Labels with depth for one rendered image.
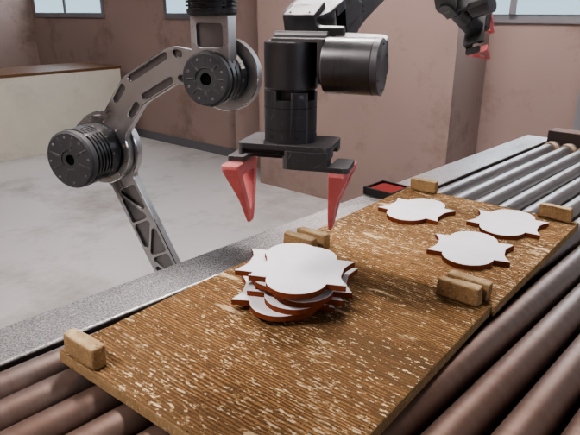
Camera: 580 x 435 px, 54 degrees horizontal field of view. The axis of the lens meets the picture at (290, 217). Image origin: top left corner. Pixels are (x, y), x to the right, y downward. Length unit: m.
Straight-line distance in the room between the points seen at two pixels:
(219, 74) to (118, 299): 0.81
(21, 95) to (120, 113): 4.04
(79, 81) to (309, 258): 5.44
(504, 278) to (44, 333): 0.63
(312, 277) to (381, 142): 3.11
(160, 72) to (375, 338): 1.22
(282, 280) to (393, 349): 0.16
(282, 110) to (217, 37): 0.97
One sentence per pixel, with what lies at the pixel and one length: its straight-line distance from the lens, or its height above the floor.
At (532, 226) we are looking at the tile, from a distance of 1.08.
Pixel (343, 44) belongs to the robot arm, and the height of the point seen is 1.27.
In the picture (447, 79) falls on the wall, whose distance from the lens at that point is 3.52.
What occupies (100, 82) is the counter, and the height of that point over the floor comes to 0.62.
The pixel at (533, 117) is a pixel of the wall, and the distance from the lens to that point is 3.84.
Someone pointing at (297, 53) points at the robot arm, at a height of 1.26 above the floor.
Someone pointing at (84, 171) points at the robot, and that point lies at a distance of 1.79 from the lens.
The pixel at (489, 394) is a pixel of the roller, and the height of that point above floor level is 0.92.
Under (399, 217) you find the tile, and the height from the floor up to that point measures 0.94.
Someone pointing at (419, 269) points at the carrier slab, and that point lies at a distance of 0.87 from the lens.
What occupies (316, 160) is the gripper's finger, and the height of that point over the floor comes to 1.15.
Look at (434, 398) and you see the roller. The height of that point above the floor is 0.91.
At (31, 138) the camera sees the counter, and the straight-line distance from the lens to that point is 5.92.
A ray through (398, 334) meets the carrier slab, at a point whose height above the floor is 0.94.
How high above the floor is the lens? 1.30
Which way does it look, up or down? 20 degrees down
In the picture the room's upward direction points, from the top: straight up
